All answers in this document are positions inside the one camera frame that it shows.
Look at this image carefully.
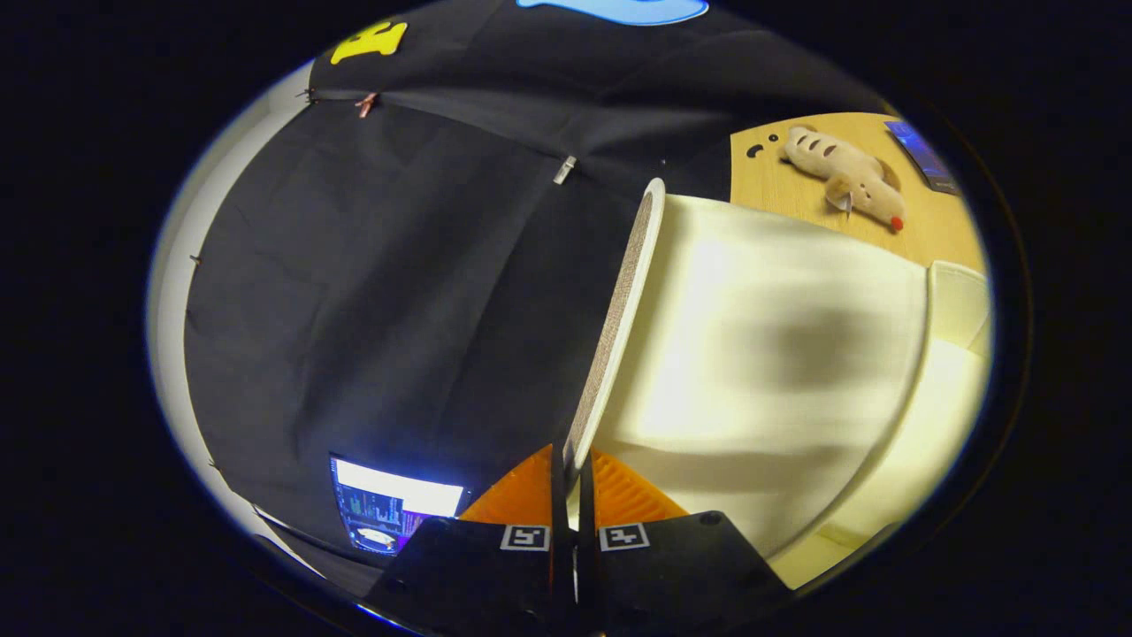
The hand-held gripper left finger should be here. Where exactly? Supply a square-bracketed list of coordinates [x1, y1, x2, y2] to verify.
[358, 444, 576, 637]

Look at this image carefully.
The cream fabric storage box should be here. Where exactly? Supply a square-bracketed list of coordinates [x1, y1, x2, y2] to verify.
[564, 177, 993, 592]

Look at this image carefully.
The computer monitor screen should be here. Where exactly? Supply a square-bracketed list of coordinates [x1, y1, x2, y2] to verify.
[332, 456, 465, 556]

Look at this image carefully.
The beige plush dog toy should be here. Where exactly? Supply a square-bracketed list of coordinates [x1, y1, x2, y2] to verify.
[783, 126, 907, 233]

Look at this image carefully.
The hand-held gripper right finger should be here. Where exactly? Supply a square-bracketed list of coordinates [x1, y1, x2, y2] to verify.
[577, 449, 794, 637]

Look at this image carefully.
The blue cover book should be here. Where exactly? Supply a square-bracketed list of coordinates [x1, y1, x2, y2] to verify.
[886, 121, 960, 196]

